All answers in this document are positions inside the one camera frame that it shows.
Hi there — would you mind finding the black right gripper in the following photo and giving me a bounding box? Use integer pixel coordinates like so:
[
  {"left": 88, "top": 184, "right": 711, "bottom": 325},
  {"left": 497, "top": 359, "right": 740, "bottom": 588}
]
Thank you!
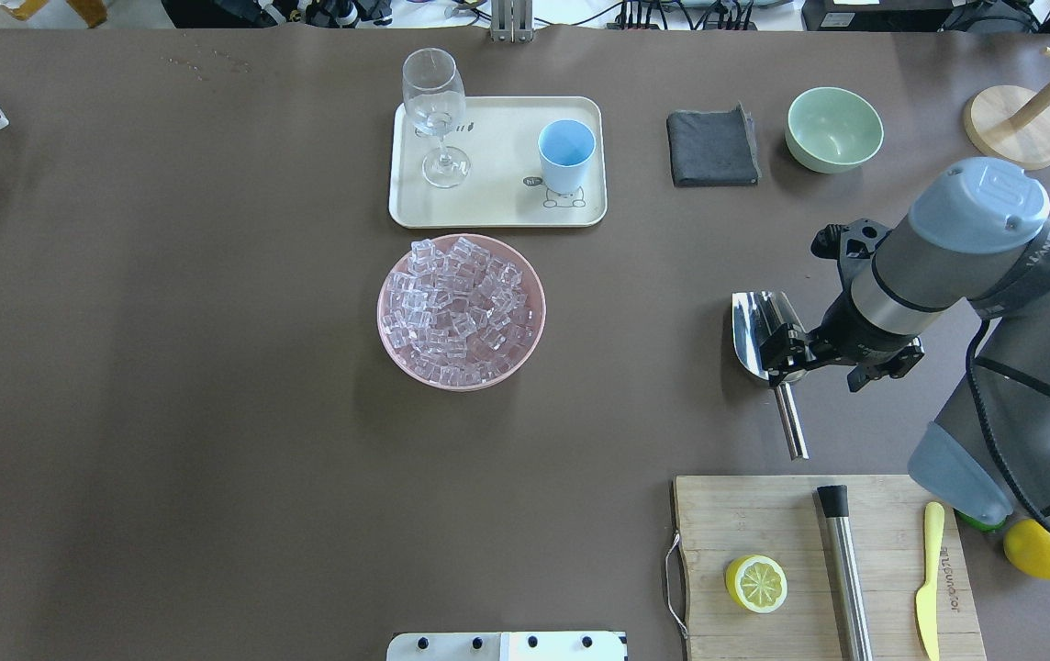
[{"left": 757, "top": 218, "right": 924, "bottom": 392}]

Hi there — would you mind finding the stainless steel ice scoop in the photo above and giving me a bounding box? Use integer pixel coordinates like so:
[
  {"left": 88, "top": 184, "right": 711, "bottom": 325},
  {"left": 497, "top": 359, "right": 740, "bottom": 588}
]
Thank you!
[{"left": 731, "top": 290, "right": 810, "bottom": 461}]

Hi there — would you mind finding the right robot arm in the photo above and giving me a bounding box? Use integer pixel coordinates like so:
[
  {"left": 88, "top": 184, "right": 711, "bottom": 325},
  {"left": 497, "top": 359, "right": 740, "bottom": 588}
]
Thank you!
[{"left": 753, "top": 156, "right": 1050, "bottom": 534}]

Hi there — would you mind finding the light blue cup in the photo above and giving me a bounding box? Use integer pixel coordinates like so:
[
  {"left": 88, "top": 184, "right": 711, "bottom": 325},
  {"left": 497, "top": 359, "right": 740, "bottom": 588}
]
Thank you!
[{"left": 537, "top": 118, "right": 597, "bottom": 194}]

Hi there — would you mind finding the clear ice cubes pile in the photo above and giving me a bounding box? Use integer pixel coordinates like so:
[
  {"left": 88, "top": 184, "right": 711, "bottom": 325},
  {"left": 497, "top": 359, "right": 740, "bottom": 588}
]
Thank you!
[{"left": 381, "top": 237, "right": 537, "bottom": 387}]

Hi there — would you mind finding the steel muddler black tip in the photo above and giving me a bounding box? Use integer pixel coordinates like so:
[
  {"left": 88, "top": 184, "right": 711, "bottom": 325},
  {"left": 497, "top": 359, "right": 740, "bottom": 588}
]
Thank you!
[{"left": 816, "top": 485, "right": 875, "bottom": 660}]

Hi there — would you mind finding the bamboo cutting board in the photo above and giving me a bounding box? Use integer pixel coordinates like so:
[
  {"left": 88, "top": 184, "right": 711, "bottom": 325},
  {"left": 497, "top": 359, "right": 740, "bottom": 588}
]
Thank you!
[{"left": 664, "top": 474, "right": 988, "bottom": 661}]

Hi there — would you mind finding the grey folded cloth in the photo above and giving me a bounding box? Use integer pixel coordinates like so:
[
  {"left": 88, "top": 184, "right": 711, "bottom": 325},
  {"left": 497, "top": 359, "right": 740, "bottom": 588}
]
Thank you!
[{"left": 666, "top": 104, "right": 761, "bottom": 187}]

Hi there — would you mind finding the pale green bowl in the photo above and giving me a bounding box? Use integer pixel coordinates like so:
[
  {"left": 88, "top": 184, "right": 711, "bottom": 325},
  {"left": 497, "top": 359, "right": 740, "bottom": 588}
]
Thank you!
[{"left": 785, "top": 86, "right": 885, "bottom": 174}]

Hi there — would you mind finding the half lemon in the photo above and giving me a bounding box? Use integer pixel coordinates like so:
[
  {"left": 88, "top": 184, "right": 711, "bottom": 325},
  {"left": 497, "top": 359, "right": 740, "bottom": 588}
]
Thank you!
[{"left": 725, "top": 554, "right": 788, "bottom": 614}]

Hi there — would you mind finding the green lime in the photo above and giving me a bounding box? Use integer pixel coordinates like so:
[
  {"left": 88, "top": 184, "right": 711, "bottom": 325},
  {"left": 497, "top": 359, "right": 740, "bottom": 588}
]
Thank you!
[{"left": 953, "top": 510, "right": 1009, "bottom": 534}]

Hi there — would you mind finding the yellow plastic knife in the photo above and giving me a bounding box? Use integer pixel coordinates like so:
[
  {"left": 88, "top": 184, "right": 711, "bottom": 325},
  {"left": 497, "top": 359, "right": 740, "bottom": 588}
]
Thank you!
[{"left": 914, "top": 502, "right": 945, "bottom": 660}]

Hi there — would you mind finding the yellow lemon lower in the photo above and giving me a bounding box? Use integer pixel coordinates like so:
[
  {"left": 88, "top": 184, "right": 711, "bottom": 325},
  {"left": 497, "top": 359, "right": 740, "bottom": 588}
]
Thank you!
[{"left": 1002, "top": 519, "right": 1050, "bottom": 580}]

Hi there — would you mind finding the cream serving tray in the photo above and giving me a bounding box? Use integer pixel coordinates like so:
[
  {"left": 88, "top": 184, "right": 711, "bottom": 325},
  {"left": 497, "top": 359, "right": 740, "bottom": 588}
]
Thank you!
[{"left": 389, "top": 95, "right": 608, "bottom": 230}]

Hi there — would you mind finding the wooden mug tree stand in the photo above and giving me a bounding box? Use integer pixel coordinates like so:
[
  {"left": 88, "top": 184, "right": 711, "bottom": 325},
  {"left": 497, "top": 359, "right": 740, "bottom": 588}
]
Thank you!
[{"left": 962, "top": 47, "right": 1050, "bottom": 169}]

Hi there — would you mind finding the pink bowl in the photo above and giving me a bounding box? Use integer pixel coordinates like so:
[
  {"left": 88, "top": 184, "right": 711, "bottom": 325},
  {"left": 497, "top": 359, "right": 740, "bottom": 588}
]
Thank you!
[{"left": 376, "top": 233, "right": 546, "bottom": 393}]

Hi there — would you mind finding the clear wine glass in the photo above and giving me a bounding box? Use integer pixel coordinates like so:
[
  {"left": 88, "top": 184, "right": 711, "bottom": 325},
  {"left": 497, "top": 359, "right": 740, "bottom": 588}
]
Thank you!
[{"left": 402, "top": 49, "right": 470, "bottom": 189}]

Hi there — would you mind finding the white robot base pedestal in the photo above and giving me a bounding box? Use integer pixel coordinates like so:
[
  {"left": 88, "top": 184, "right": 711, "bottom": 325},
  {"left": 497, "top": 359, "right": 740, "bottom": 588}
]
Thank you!
[{"left": 385, "top": 630, "right": 629, "bottom": 660}]

